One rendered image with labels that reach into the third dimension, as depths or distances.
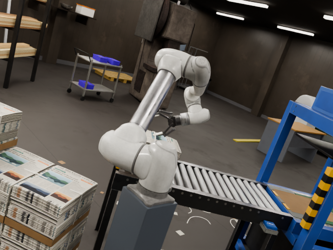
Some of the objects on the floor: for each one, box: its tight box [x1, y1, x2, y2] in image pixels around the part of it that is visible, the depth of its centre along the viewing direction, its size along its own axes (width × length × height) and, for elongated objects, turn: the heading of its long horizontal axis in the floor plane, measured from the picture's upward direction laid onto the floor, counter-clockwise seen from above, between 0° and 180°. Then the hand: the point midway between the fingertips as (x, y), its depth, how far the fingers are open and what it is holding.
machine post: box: [292, 166, 333, 250], centre depth 227 cm, size 9×9×155 cm
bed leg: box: [95, 165, 119, 231], centre depth 280 cm, size 6×6×68 cm
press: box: [129, 0, 198, 110], centre depth 816 cm, size 151×137×294 cm
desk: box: [257, 117, 327, 163], centre depth 759 cm, size 74×143×77 cm, turn 79°
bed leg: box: [225, 219, 246, 250], centre depth 301 cm, size 6×6×68 cm
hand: (152, 125), depth 234 cm, fingers open, 13 cm apart
